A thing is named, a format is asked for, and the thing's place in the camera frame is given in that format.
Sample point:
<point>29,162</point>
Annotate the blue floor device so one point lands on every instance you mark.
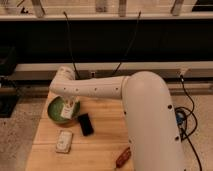
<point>180,118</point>

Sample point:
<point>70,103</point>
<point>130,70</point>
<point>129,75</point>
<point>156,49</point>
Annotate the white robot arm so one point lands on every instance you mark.
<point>148,109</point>

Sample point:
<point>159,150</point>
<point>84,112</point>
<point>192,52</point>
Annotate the black smartphone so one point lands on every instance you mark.
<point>85,124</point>

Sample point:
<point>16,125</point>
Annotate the brown tool handle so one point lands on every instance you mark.
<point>123,157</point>

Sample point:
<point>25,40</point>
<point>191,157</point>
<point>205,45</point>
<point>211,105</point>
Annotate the green ceramic bowl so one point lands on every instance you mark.
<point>54,111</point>

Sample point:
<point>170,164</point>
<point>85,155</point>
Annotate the white labelled bottle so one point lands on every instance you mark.
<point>70,108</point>

